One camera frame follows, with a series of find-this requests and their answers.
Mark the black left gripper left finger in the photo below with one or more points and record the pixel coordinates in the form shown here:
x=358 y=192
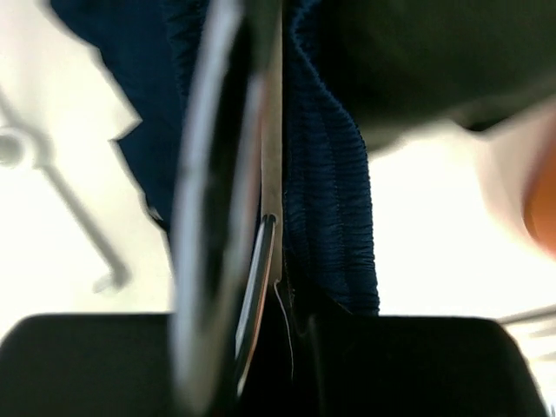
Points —
x=87 y=365

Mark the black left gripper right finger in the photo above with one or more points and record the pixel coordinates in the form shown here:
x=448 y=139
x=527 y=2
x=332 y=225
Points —
x=354 y=365

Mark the navy blue shorts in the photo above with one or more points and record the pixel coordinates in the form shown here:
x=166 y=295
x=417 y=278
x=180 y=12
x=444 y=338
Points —
x=150 y=48

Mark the grey hanger with metal hook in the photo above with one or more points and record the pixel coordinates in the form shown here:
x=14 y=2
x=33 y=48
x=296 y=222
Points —
x=222 y=248

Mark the olive green shorts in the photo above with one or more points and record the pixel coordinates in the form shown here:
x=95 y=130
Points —
x=392 y=66

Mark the white clothes rack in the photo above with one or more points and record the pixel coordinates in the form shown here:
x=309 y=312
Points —
x=25 y=147

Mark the orange plastic basket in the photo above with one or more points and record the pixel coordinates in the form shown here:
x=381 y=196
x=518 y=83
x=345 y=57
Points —
x=539 y=205

